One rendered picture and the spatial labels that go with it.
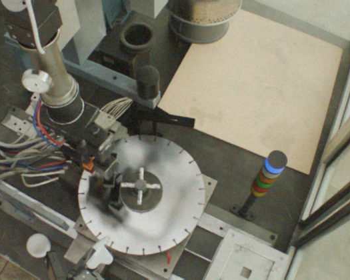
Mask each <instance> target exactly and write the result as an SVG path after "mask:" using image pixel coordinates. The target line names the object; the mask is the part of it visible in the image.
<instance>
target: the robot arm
mask: <svg viewBox="0 0 350 280"><path fill-rule="evenodd" d="M109 238H110V236H109V235H108V236H106V237H104V238H101V239H100V240H98V242H96V244H94V246H92V247H91V248H90V249H89V250H87V252H86V254H84V255H83V256H82V258H80V260H79V261H78V262H77V264H76V265H74V266H73V268H72V269H70V270H69V272H68V274H67V275H64V272H63V270H62V266H61V264H60V261H59V256H58V254H57V252H56V250H52V251H46V255H45V257H44V263H45V267H46V268H47V272H48V274H49V278H50V280H105V279H104V278H102V276H101V275H100V274H98V272H96V270H98V268H96V267H97V266H98V264H100V263H103V264H106V265H108V264H110V263H111V262H112V260H113V257H112V256H111V254H110V252H108V250H106V248H105V246H104V244H105V243H106V242H107V241H108V240H109ZM86 265H87V266H88V268H85V266H86Z"/></svg>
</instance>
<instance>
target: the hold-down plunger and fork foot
mask: <svg viewBox="0 0 350 280"><path fill-rule="evenodd" d="M110 155H112V156H113V157H114V158H116V160H118V154H117V153H111V154H110ZM117 164H118V170H119V169H120V166H119V163H118V162H117ZM118 170H116V172H118ZM116 172H115V173H114V174H113V175H112V176H111V178H110V179H106V178H104V181H103V185H104V187H114V186H115V176H116Z"/></svg>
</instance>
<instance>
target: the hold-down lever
mask: <svg viewBox="0 0 350 280"><path fill-rule="evenodd" d="M76 146H77V149H78V151H79V152H80V153H81V154H82V155H83V157H84V160H85V162H90V157H89V154H88V152H87V151H88V146H87V144H86V142H85V141H84V140H83V139H80V140H78V141H77V142H76Z"/></svg>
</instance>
